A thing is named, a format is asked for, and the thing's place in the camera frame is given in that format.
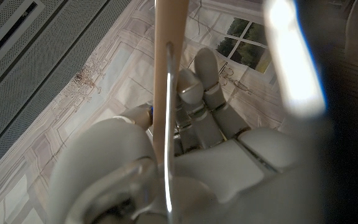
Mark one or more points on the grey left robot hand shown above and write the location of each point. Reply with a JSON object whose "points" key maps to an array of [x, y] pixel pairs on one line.
{"points": [[110, 149]]}

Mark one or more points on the wooden stand with metal rod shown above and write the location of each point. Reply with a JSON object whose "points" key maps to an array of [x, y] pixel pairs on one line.
{"points": [[166, 25]]}

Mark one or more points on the printed window backdrop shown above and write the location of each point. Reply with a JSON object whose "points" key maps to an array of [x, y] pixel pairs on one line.
{"points": [[120, 77]]}

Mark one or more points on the long ceiling slot fixture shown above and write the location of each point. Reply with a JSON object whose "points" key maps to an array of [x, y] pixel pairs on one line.
{"points": [[8, 31]]}

